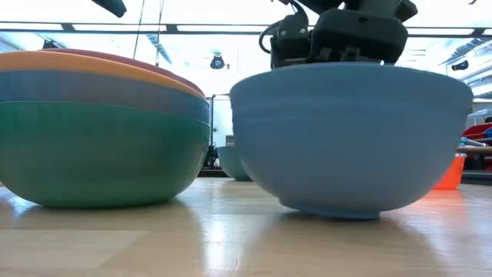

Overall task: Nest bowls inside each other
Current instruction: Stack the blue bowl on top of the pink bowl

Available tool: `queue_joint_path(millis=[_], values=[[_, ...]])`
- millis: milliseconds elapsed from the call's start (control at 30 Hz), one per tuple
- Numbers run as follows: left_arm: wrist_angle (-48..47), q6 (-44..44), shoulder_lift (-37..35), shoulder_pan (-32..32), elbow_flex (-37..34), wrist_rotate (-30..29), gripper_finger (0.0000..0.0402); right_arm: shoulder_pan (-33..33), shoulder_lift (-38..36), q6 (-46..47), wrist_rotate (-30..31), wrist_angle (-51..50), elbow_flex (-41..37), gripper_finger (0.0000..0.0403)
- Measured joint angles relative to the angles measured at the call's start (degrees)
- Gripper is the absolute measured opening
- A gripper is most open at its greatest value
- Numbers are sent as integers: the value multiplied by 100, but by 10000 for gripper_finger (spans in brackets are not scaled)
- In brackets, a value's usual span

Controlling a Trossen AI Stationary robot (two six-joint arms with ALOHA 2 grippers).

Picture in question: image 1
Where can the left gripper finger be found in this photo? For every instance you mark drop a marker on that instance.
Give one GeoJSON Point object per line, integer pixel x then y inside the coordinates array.
{"type": "Point", "coordinates": [111, 5]}

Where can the pink bowl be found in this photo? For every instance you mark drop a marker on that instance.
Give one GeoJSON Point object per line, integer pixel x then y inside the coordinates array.
{"type": "Point", "coordinates": [115, 57]}

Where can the orange bowl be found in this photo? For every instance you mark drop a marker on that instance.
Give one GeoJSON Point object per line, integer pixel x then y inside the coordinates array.
{"type": "Point", "coordinates": [57, 63]}

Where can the large light blue bowl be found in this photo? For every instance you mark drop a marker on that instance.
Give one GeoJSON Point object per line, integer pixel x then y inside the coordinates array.
{"type": "Point", "coordinates": [346, 146]}

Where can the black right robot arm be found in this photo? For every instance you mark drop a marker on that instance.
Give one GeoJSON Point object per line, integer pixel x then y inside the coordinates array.
{"type": "Point", "coordinates": [326, 3]}

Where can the large green bowl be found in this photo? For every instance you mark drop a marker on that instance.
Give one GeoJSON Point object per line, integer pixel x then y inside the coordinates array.
{"type": "Point", "coordinates": [96, 154]}

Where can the red fabric item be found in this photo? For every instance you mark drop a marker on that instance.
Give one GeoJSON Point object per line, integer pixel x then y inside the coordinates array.
{"type": "Point", "coordinates": [476, 131]}

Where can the wooden table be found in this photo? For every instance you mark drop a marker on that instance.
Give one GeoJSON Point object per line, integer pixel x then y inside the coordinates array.
{"type": "Point", "coordinates": [474, 150]}

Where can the small grey box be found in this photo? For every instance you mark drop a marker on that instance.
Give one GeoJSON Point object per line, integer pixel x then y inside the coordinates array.
{"type": "Point", "coordinates": [230, 140]}

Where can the small orange-red bowl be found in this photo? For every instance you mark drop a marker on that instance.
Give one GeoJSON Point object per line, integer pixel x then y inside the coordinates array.
{"type": "Point", "coordinates": [449, 173]}

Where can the teal bowl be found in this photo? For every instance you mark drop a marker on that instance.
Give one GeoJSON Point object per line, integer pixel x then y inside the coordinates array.
{"type": "Point", "coordinates": [232, 161]}

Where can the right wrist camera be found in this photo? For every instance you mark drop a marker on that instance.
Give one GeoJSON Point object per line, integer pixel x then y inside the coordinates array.
{"type": "Point", "coordinates": [292, 38]}

